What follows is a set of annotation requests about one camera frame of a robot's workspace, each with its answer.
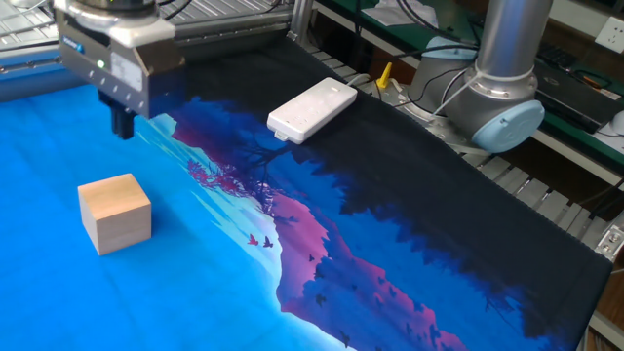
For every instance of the silver grey gripper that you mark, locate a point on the silver grey gripper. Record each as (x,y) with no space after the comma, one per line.
(122,73)

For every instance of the light wooden cube block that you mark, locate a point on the light wooden cube block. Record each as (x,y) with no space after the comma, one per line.
(114,214)

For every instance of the white power strip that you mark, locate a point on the white power strip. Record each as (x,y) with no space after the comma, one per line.
(312,109)

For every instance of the yellow plastic nozzle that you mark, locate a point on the yellow plastic nozzle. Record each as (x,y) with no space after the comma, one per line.
(385,78)

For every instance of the mountain landscape print cloth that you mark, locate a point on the mountain landscape print cloth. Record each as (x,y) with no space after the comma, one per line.
(390,195)

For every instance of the white paper sheets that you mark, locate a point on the white paper sheets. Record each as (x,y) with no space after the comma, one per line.
(400,13)

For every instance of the black flat device box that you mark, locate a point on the black flat device box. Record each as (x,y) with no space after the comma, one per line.
(580,105)

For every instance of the green workbench mat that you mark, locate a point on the green workbench mat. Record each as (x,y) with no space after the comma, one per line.
(582,138)

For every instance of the white computer mouse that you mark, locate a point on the white computer mouse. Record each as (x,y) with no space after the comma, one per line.
(619,123)

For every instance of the aluminium frame rail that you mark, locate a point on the aluminium frame rail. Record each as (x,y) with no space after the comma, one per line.
(219,36)

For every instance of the aluminium upright post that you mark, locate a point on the aluminium upright post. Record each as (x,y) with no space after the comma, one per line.
(301,17)

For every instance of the white wall socket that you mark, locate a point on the white wall socket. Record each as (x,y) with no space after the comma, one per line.
(612,35)

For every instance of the metal corner bracket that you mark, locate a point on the metal corner bracket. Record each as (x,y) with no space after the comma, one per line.
(612,241)

